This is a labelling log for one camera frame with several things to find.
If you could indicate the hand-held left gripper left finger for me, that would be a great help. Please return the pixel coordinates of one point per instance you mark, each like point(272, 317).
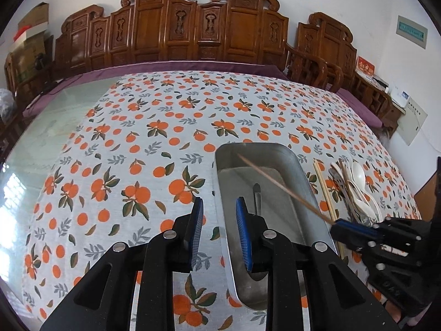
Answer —
point(197, 220)

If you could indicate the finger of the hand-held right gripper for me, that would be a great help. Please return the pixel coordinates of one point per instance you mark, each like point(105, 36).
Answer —
point(355, 243)
point(358, 228)

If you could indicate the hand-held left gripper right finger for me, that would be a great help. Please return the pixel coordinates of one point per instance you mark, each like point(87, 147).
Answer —
point(243, 231)

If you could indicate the metal tray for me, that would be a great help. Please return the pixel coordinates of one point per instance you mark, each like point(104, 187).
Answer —
point(275, 186)

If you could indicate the brown wooden chopstick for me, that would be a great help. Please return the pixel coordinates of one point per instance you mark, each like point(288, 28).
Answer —
point(286, 193)

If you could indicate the dark metal utensil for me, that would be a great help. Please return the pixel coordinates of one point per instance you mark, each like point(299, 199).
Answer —
point(257, 196)

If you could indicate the pile of white spoons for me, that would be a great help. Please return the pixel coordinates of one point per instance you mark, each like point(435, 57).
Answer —
point(358, 172)

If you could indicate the brown wooden board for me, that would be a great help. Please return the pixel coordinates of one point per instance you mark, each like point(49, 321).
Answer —
point(427, 200)

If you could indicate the orange print tablecloth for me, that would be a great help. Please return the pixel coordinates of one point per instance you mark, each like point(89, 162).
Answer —
point(137, 138)

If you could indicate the wooden side table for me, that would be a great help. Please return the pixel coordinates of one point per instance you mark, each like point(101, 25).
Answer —
point(373, 100)

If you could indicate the white printed box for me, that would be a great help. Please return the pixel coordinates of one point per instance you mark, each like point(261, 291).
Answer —
point(401, 94)

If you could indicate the red box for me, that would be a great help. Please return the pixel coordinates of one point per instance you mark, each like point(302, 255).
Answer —
point(366, 65)

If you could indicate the carved wooden armchair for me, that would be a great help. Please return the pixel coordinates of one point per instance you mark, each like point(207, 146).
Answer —
point(327, 48)

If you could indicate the carved wooden sofa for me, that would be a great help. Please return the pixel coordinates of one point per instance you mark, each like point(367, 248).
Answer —
point(193, 31)

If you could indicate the small carved wooden chair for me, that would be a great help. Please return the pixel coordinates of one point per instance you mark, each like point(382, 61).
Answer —
point(82, 41)

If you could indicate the grey plastic bag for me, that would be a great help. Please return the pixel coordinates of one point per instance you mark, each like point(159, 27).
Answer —
point(6, 105)

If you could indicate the cardboard box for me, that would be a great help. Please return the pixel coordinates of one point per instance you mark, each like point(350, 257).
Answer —
point(34, 20)

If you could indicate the grey wall panel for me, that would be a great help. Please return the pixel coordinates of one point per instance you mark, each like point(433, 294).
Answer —
point(413, 120)

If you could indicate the green wall sign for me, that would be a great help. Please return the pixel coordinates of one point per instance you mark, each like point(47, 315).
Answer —
point(411, 30)

